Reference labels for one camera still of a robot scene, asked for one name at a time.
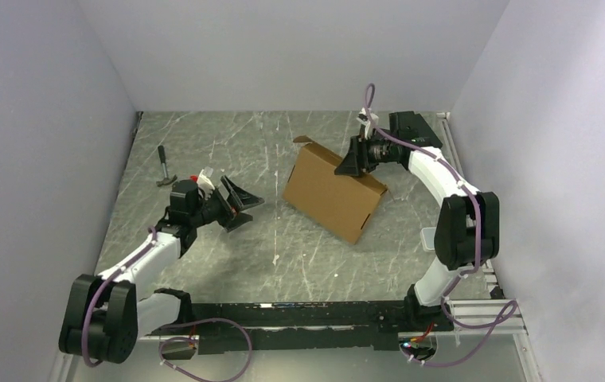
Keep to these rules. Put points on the aluminium frame rail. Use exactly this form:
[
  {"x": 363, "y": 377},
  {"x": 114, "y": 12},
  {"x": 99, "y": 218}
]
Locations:
[{"x": 484, "y": 311}]

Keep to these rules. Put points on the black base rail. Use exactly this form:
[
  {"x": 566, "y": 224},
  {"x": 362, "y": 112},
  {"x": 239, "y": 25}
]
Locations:
[{"x": 379, "y": 325}]

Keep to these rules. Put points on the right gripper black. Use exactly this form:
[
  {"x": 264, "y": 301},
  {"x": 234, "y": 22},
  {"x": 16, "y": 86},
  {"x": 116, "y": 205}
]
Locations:
[{"x": 350, "y": 165}]

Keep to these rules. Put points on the black foam block far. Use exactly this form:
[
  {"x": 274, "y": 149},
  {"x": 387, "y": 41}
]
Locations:
[{"x": 412, "y": 127}]

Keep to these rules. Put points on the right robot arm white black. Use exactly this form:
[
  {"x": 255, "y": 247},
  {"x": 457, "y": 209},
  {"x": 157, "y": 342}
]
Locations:
[{"x": 467, "y": 231}]

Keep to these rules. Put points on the white rectangular tray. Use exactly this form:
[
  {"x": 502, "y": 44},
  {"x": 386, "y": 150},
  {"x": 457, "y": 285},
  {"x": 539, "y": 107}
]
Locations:
[{"x": 427, "y": 237}]

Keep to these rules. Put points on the brown cardboard box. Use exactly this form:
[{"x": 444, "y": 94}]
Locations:
[{"x": 342, "y": 205}]

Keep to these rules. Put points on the small black hammer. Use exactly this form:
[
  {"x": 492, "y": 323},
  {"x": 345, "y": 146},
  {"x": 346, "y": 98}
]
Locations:
[{"x": 167, "y": 179}]

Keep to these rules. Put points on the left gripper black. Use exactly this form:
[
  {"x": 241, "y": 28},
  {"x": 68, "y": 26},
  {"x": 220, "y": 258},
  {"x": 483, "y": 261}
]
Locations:
[{"x": 241, "y": 199}]

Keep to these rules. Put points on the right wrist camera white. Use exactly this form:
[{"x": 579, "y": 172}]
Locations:
[{"x": 367, "y": 119}]

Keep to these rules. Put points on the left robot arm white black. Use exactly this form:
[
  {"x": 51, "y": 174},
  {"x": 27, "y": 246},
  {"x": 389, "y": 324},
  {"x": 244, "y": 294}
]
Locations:
[{"x": 105, "y": 315}]

